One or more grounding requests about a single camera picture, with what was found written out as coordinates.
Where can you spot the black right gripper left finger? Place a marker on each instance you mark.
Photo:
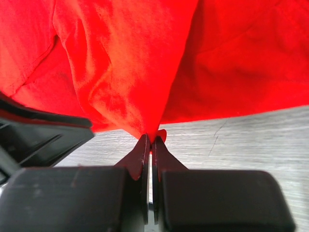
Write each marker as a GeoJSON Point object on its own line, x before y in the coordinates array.
{"type": "Point", "coordinates": [80, 199]}

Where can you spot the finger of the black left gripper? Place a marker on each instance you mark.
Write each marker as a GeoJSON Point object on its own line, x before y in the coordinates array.
{"type": "Point", "coordinates": [33, 138]}

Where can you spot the red t-shirt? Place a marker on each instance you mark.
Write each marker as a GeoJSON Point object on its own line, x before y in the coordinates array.
{"type": "Point", "coordinates": [136, 64]}

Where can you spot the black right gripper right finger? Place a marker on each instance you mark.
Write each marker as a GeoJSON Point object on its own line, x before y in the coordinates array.
{"type": "Point", "coordinates": [187, 200]}

